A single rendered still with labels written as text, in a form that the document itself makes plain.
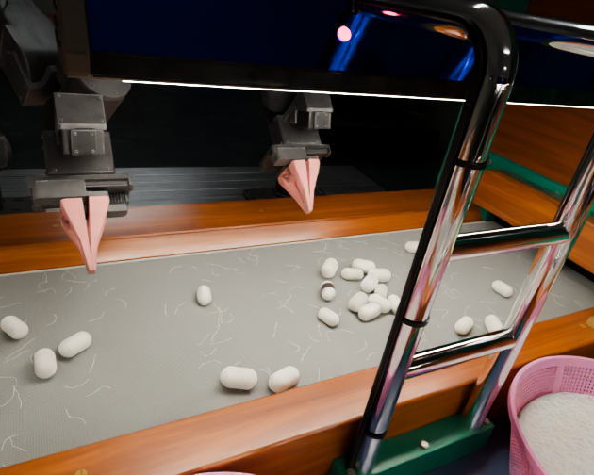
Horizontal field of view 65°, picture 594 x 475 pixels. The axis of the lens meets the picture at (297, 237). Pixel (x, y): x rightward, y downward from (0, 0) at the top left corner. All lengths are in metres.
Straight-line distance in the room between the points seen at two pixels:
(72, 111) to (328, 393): 0.37
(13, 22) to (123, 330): 0.37
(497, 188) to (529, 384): 0.43
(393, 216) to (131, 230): 0.47
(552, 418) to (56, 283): 0.61
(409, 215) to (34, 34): 0.66
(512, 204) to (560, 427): 0.43
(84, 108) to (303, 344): 0.35
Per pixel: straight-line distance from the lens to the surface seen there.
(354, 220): 0.84
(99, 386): 0.52
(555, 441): 0.61
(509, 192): 0.93
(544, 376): 0.66
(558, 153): 0.96
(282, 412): 0.46
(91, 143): 0.49
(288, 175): 0.74
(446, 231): 0.34
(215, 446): 0.43
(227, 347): 0.55
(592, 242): 0.85
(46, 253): 0.69
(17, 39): 0.63
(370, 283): 0.67
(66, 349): 0.54
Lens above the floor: 1.11
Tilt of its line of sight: 28 degrees down
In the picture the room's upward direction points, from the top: 10 degrees clockwise
